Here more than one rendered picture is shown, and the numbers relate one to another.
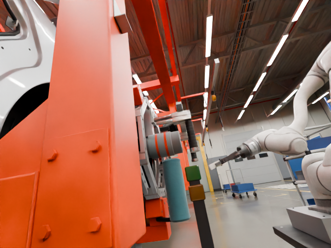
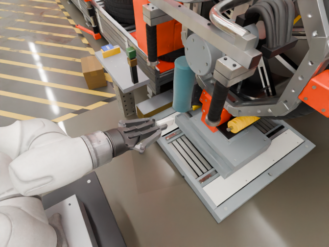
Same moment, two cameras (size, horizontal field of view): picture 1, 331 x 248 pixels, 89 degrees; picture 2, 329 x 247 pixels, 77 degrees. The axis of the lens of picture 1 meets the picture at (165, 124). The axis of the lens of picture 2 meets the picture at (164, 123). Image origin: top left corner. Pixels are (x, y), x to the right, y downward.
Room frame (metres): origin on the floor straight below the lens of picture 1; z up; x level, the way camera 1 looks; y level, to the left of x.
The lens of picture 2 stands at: (1.31, -0.50, 1.22)
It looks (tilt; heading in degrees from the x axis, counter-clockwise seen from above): 51 degrees down; 141
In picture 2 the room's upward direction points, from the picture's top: straight up
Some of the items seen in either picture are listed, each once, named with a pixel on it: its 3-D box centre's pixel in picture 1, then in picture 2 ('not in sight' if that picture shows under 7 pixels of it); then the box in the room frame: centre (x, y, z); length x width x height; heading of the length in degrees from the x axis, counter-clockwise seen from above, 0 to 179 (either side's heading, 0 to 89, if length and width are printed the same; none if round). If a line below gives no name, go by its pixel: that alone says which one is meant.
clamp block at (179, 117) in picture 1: (181, 117); (158, 12); (0.77, -0.08, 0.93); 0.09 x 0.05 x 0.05; 84
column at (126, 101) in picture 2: not in sight; (124, 90); (0.27, -0.03, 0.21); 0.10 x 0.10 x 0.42; 84
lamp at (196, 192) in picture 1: (196, 192); (132, 61); (0.50, -0.05, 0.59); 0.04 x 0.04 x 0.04; 84
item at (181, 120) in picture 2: not in sight; (219, 132); (0.92, 0.28, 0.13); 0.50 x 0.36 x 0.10; 174
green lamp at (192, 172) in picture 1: (192, 173); (130, 52); (0.50, -0.05, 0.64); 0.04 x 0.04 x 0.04; 84
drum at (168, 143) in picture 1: (163, 144); (221, 46); (0.95, 0.03, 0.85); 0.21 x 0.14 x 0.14; 84
